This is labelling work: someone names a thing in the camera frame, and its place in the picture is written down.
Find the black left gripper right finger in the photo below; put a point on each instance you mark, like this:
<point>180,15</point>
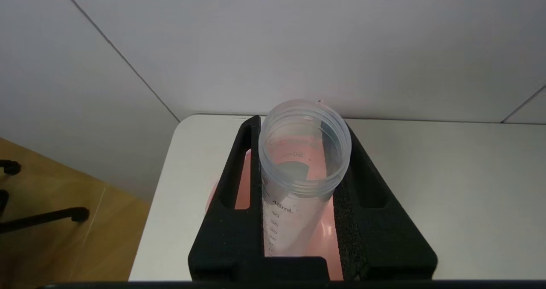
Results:
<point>379,242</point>

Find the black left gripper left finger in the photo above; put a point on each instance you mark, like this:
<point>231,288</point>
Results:
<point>230,237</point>

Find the test tube with red pigment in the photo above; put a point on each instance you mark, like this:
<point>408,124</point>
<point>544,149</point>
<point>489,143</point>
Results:
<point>294,212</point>

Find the pink plastic bowl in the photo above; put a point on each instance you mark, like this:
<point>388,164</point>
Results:
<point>328,233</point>

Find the black metal stand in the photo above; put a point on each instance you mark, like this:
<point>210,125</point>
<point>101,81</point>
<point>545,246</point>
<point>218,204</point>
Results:
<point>51,216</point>

